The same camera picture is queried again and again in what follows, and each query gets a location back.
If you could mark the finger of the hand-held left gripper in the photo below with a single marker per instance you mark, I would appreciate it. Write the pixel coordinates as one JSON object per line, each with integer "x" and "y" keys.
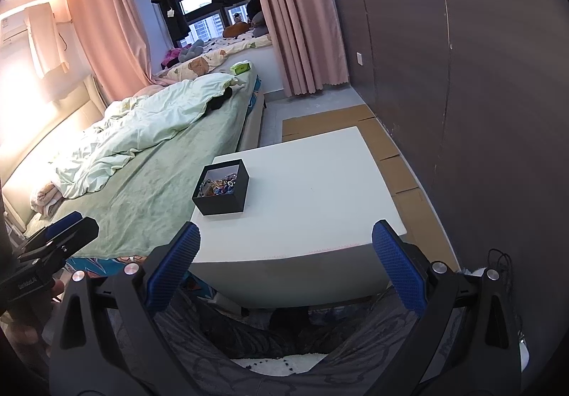
{"x": 66, "y": 240}
{"x": 53, "y": 229}

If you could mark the pink curtain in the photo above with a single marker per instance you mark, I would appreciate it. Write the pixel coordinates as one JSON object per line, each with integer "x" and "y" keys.
{"x": 298, "y": 14}
{"x": 111, "y": 31}

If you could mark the black jewelry box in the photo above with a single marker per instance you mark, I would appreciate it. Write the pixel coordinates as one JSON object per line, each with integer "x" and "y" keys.
{"x": 222, "y": 202}

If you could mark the flattened cardboard sheet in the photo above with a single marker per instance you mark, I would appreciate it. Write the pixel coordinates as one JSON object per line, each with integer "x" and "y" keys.
{"x": 324, "y": 120}
{"x": 426, "y": 227}
{"x": 382, "y": 140}
{"x": 400, "y": 174}

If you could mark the bed with green sheet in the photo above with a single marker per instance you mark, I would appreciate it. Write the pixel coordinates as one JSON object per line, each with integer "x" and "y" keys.
{"x": 146, "y": 209}

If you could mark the light green duvet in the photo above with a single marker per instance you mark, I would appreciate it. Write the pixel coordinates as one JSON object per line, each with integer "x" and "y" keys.
{"x": 146, "y": 129}

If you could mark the brown plush bear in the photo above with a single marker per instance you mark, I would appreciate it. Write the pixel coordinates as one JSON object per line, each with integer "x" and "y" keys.
{"x": 235, "y": 27}

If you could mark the window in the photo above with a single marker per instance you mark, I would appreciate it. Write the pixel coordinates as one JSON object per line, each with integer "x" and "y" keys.
{"x": 209, "y": 25}

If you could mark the green tissue pack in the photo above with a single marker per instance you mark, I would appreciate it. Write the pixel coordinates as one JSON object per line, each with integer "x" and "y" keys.
{"x": 241, "y": 68}

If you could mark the cream padded headboard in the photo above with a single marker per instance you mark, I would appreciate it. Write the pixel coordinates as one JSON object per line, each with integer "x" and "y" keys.
{"x": 44, "y": 147}

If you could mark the person's left hand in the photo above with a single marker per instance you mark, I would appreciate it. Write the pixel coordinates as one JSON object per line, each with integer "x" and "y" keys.
{"x": 55, "y": 291}

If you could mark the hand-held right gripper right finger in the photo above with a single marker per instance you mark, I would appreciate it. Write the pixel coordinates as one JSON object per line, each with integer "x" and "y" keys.
{"x": 398, "y": 267}

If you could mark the pink plush toy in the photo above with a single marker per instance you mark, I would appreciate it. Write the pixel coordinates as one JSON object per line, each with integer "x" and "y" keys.
{"x": 172, "y": 58}

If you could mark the pink folded cloth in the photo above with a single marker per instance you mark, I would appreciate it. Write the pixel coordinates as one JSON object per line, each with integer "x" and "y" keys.
{"x": 44, "y": 198}

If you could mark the white low table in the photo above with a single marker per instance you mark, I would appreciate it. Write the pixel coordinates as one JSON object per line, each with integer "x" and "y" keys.
{"x": 311, "y": 200}

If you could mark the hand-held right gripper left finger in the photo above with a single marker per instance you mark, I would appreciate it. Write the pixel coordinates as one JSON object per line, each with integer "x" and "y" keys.
{"x": 173, "y": 267}

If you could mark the cartoon printed blanket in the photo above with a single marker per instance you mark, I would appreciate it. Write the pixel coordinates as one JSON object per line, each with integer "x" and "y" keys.
{"x": 213, "y": 54}

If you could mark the white air conditioner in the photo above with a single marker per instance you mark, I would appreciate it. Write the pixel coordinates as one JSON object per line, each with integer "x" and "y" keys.
{"x": 13, "y": 29}

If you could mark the black garment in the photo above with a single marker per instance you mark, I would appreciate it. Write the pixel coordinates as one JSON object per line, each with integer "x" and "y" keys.
{"x": 218, "y": 100}

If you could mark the grey blue plush toy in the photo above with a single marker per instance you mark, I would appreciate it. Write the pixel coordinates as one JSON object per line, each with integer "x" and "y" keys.
{"x": 192, "y": 50}

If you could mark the dark brown wardrobe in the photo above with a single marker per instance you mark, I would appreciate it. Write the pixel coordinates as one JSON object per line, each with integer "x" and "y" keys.
{"x": 466, "y": 89}

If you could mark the cream cloth cover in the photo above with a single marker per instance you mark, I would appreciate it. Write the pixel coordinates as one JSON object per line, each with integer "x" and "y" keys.
{"x": 44, "y": 40}

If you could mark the mixed jewelry heap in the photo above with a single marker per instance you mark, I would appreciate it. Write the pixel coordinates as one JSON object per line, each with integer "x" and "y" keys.
{"x": 220, "y": 185}

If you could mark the patterned grey pants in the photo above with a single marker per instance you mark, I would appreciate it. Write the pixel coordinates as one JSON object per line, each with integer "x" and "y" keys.
{"x": 249, "y": 334}

